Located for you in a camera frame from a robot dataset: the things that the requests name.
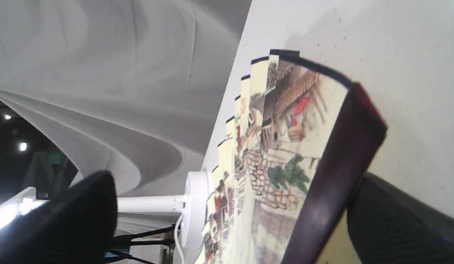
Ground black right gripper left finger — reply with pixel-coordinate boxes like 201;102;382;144
0;170;118;264

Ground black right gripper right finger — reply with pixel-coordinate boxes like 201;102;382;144
347;172;454;264

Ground painted paper folding fan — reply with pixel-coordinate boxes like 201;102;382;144
194;49;387;264

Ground white desk lamp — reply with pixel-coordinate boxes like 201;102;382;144
0;171;210;246

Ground black tripod legs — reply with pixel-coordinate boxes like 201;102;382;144
103;224;179;264

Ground grey backdrop curtain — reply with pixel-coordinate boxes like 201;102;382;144
0;0;252;235

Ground white lamp power cable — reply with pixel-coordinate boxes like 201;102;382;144
173;214;185;264

